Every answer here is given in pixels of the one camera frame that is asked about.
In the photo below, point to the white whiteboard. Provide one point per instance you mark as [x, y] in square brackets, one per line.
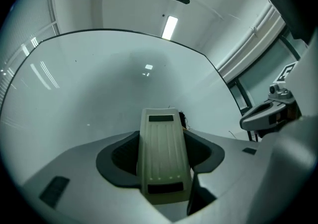
[99, 81]

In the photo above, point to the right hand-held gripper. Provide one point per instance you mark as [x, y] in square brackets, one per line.
[306, 86]

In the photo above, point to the white ceiling pipes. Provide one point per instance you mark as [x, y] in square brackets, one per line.
[251, 41]

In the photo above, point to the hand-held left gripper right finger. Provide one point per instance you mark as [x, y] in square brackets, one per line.
[236, 168]

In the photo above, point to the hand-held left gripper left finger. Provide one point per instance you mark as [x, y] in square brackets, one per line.
[74, 168]

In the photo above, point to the ceiling light panel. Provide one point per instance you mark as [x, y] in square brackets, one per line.
[170, 26]

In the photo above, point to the black framed glass door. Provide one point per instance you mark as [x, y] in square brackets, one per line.
[261, 74]

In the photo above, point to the beige whiteboard eraser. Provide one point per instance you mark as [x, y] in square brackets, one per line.
[162, 153]

